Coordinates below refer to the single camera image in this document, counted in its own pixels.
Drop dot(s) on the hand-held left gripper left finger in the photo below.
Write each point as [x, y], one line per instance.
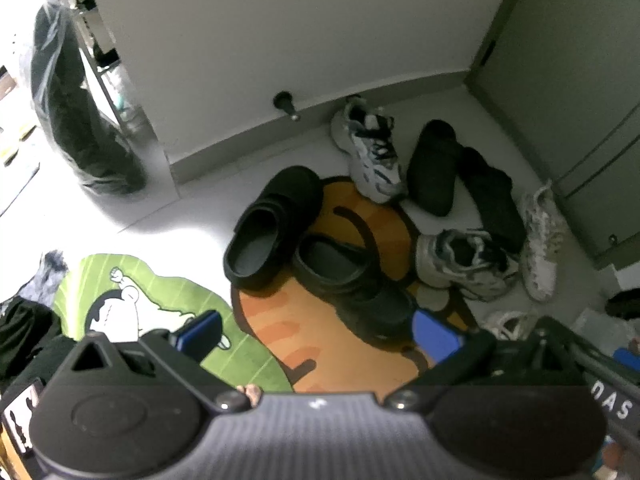
[201, 331]

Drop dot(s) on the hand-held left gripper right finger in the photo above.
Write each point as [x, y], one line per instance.
[434, 336]

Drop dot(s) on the black rubber clog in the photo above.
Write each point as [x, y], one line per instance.
[370, 305]
[280, 195]

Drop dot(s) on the white grey black-laced sneaker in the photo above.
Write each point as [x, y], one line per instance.
[372, 165]
[480, 280]

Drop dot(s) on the beige white sneaker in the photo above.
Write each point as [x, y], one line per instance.
[542, 255]
[510, 322]

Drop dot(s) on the black fabric slipper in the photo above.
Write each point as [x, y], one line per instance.
[495, 205]
[432, 170]

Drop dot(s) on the white plastic bag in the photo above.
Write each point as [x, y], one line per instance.
[600, 330]

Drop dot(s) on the orange cat-shaped rug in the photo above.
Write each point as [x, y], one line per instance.
[280, 320]

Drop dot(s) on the small dark bundle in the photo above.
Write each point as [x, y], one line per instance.
[625, 305]

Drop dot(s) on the green cartoon rug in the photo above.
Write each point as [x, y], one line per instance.
[90, 280]

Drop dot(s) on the grey fuzzy cloth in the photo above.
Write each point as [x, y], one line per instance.
[50, 270]

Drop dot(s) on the dark cloth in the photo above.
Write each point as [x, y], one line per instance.
[30, 330]

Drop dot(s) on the black white printed cloth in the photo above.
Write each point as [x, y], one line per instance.
[17, 410]

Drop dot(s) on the black door stopper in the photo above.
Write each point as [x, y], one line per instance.
[283, 101]

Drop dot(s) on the dark garment in plastic bag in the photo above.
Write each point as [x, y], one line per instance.
[70, 110]

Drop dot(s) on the grey-green cabinet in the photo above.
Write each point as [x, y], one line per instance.
[575, 85]

